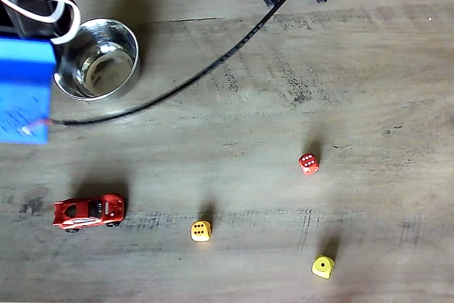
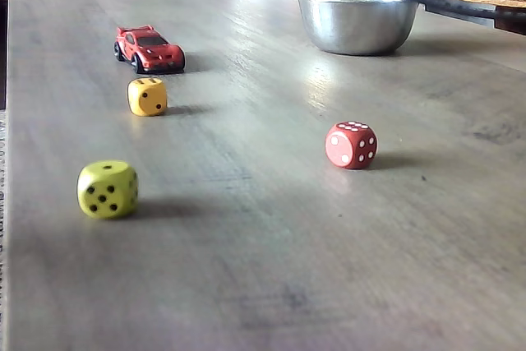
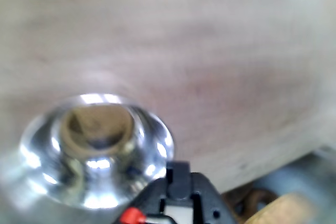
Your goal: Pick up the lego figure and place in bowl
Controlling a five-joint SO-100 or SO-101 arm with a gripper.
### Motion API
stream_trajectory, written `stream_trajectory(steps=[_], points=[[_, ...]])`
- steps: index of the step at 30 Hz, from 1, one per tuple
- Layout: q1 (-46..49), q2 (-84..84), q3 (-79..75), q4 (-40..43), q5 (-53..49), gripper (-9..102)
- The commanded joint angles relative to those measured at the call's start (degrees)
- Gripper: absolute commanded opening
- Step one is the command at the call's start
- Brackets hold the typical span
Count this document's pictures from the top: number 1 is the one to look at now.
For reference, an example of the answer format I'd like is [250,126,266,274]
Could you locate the stainless steel bowl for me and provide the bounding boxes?
[52,18,141,101]

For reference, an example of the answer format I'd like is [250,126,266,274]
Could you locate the red toy car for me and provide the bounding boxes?
[52,193,126,234]

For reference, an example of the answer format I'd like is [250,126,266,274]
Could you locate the orange-yellow die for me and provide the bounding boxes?
[190,220,213,243]

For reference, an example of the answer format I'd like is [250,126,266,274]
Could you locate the red die white dots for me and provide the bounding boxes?
[298,153,320,175]

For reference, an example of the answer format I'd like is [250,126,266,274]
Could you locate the lime yellow die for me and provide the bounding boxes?
[311,255,336,280]

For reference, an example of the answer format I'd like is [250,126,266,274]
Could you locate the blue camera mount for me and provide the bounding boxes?
[0,38,57,145]

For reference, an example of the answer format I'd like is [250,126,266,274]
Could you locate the thick black cable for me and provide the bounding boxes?
[48,0,297,126]

